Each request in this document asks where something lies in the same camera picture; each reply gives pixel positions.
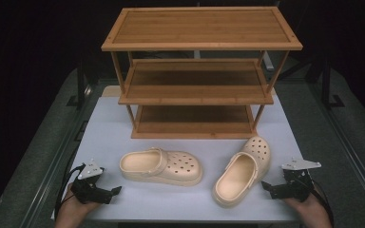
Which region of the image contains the person's left hand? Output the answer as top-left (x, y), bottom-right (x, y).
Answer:
top-left (54, 183), bottom-right (102, 228)

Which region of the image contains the black cable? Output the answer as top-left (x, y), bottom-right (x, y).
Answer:
top-left (310, 180), bottom-right (336, 228)
top-left (54, 163), bottom-right (86, 220)

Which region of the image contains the beige foam clog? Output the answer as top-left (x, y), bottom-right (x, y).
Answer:
top-left (211, 136), bottom-right (272, 209)
top-left (119, 146), bottom-right (203, 187)

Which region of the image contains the person's right hand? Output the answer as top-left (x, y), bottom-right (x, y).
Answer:
top-left (283, 186), bottom-right (333, 228)

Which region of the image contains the dark metal stand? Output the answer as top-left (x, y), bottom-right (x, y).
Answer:
top-left (319, 60), bottom-right (346, 109)
top-left (66, 61), bottom-right (93, 110)

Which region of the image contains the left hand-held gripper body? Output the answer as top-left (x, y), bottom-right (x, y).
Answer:
top-left (70, 159), bottom-right (113, 205)

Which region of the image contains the white stand leg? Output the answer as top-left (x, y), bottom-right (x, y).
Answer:
top-left (261, 50), bottom-right (276, 71)

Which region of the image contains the three-tier wooden shoe rack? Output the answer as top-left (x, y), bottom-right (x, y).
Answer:
top-left (100, 6), bottom-right (304, 141)

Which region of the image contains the metal floor rail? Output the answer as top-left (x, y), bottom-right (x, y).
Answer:
top-left (20, 84), bottom-right (104, 228)
top-left (307, 82), bottom-right (365, 218)

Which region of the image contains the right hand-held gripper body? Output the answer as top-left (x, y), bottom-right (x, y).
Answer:
top-left (279, 158), bottom-right (322, 202)

